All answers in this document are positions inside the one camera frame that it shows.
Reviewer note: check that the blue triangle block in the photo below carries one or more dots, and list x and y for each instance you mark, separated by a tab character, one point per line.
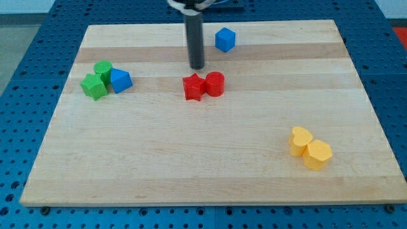
120	80

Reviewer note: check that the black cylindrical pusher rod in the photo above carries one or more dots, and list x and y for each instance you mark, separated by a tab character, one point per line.
193	21

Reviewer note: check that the green cylinder block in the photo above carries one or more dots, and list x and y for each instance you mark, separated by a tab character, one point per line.
104	68

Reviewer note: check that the wooden board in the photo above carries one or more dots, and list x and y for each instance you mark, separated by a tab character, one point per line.
149	146

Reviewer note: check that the yellow hexagon block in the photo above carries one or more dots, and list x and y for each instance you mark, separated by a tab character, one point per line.
317	155

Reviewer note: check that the red cylinder block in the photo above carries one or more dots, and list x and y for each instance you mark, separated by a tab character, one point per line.
214	84

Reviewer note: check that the yellow heart block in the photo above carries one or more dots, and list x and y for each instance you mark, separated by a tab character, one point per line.
299	139

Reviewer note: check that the blue cube block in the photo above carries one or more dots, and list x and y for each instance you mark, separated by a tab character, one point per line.
225	39

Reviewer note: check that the red star block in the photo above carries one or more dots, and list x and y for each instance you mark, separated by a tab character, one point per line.
194	87

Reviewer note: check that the green star block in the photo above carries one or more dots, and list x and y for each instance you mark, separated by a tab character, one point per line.
93	86

